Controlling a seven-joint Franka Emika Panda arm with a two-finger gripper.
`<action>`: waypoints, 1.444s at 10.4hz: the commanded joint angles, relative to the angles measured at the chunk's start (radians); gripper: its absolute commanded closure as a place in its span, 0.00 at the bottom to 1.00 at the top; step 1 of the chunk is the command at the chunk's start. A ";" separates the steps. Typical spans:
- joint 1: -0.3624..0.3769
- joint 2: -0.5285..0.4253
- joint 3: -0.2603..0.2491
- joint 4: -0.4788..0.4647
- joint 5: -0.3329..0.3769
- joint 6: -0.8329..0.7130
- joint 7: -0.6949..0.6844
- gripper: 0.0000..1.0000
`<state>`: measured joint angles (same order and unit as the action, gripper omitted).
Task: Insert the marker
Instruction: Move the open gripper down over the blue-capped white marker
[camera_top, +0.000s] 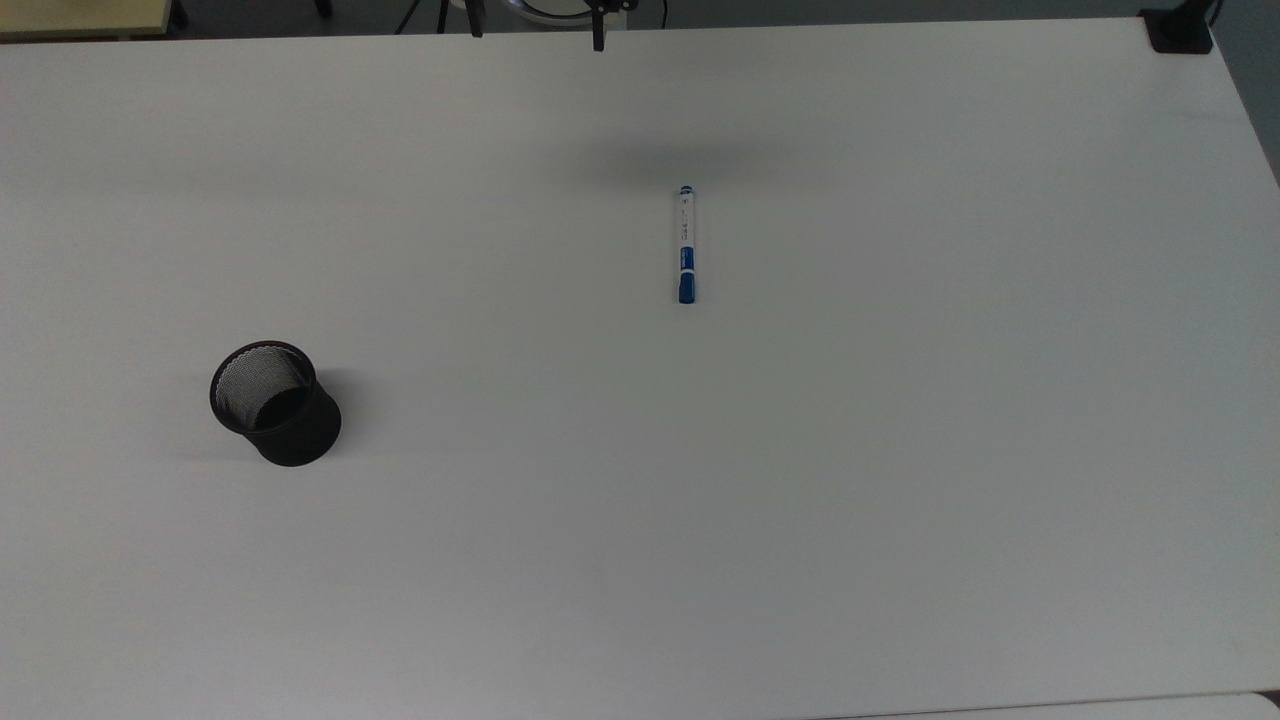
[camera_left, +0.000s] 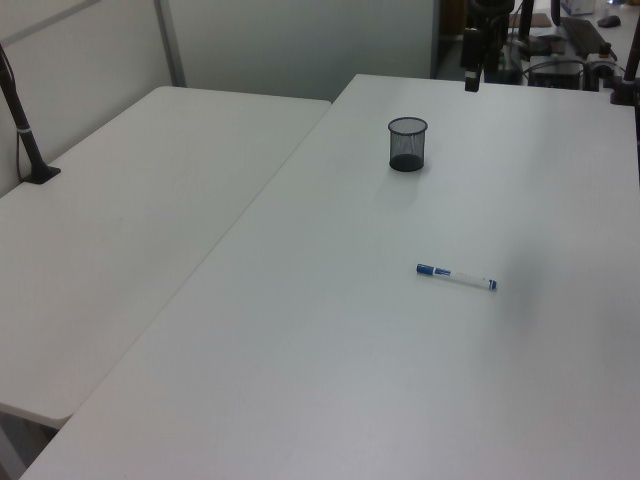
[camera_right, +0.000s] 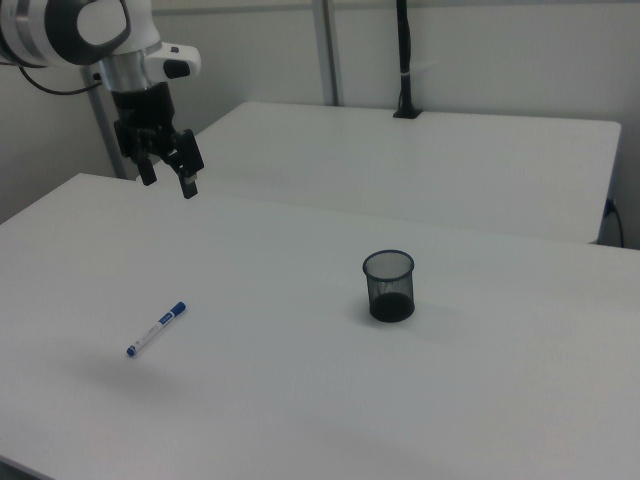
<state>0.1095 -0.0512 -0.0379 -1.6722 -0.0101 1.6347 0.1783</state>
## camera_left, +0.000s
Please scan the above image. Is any grey device with black knob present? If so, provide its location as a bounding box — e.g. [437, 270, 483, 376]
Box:
[583, 42, 622, 93]

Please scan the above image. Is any white and blue box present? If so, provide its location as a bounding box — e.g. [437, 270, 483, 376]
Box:
[558, 0, 597, 16]

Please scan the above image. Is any grey partition post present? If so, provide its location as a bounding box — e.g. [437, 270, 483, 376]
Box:
[152, 0, 188, 88]

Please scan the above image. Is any black electronics box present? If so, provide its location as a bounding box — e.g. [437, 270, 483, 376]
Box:
[528, 53, 587, 90]

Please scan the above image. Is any black mesh pen cup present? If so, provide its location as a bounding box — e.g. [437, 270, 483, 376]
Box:
[387, 116, 429, 173]

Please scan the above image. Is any blue and white marker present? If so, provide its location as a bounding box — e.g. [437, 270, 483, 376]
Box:
[414, 263, 499, 293]

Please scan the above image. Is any dark robot gripper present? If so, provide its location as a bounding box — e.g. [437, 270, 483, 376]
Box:
[462, 0, 516, 94]

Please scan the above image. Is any thin black monitor pole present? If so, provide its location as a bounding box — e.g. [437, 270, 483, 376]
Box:
[514, 0, 537, 40]

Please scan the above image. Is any black camera stand with clamp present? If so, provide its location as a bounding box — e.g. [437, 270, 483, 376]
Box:
[608, 24, 640, 107]

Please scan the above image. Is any black camera stand with base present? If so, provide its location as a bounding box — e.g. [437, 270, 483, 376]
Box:
[0, 42, 62, 187]

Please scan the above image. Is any black keyboard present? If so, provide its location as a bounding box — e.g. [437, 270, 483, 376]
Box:
[558, 15, 605, 57]

